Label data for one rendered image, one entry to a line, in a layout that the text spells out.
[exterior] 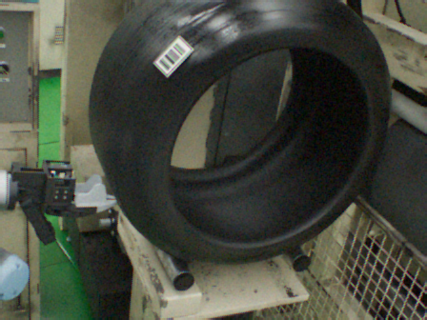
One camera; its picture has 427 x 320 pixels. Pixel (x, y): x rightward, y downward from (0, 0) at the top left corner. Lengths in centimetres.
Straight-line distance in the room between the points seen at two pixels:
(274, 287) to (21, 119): 89
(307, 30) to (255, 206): 54
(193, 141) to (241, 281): 37
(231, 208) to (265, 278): 19
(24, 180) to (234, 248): 42
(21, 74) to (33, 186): 67
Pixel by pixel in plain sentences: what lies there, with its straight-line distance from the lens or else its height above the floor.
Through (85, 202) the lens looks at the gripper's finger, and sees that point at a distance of 108.
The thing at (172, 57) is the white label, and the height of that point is 137.
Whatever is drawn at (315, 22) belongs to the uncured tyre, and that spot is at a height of 144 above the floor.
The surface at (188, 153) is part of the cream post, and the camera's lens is 142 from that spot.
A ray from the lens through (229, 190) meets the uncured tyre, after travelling 139.
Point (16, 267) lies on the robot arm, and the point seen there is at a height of 102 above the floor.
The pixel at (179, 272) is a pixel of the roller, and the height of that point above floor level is 92.
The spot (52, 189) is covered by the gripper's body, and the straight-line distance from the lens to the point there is 103.
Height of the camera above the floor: 164
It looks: 28 degrees down
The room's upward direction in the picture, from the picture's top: 10 degrees clockwise
